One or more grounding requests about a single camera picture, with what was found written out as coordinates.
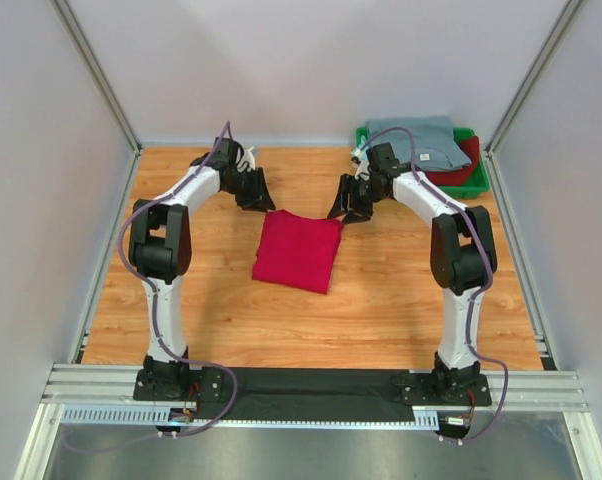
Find dark red t shirt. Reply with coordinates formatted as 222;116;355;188
426;135;481;187

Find green plastic bin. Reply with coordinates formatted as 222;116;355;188
355;125;489;199

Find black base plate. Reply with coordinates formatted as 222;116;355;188
390;370;492;407
132;367;225;402

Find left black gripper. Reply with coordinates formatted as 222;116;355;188
223;168;276;214

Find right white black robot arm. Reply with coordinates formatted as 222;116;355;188
328;143;497;404

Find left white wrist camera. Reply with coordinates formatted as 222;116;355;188
237;146;260;172

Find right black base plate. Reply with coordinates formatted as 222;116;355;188
390;370;492;407

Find left aluminium corner post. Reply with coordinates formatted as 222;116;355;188
48;0;143;153

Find light teal t shirt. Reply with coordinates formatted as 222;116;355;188
351;144;367;162

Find grey slotted cable duct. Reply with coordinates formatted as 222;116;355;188
60;404;442;431

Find bright red t shirt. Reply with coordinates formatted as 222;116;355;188
252;210;343;295

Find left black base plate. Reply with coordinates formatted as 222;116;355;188
132;367;225;402

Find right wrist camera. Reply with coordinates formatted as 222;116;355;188
352;156;370;181

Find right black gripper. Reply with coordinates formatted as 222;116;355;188
327;174;387;226

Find right aluminium corner post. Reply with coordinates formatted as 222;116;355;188
484;0;590;154

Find grey blue t shirt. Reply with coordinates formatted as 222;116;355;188
366;116;471;172

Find black cloth strip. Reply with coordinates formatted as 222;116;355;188
223;368;414;423

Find aluminium corner post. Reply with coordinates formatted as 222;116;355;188
484;0;590;154
48;0;143;153

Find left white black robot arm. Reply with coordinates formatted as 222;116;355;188
121;137;275;365

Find aluminium front rail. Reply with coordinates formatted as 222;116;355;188
41;364;589;412

